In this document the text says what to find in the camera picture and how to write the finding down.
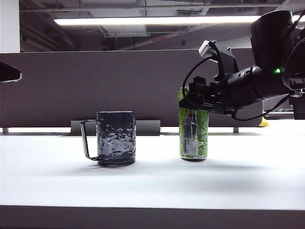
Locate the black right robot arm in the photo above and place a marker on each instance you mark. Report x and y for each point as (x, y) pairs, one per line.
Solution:
(262, 86)

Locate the green energy drink can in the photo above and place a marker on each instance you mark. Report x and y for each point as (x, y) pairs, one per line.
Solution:
(194, 136)

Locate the grey desk divider panel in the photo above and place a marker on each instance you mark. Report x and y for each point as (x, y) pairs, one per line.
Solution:
(71, 83)

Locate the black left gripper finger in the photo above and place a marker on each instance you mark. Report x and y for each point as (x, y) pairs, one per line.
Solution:
(9, 74)

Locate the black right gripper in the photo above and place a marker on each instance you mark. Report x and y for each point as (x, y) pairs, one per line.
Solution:
(214, 90)

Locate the grey divider support foot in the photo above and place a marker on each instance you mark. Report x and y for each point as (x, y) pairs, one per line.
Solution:
(5, 130)
(235, 130)

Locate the small yellow object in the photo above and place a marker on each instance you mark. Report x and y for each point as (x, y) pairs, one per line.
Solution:
(265, 123)

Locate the red ceiling sign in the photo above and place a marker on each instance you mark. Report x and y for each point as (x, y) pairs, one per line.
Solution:
(159, 39)

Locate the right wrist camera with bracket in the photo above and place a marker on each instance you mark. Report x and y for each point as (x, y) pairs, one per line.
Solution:
(228, 59)

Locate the black desk furniture block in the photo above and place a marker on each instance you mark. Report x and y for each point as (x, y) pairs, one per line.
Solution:
(299, 107)

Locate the dark translucent textured mug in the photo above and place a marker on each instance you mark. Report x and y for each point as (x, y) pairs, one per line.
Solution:
(116, 138)

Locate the ceiling air vent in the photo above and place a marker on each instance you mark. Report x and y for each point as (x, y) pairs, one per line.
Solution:
(189, 13)

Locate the long ceiling light strip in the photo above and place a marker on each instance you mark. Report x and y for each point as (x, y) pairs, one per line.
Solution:
(143, 21)

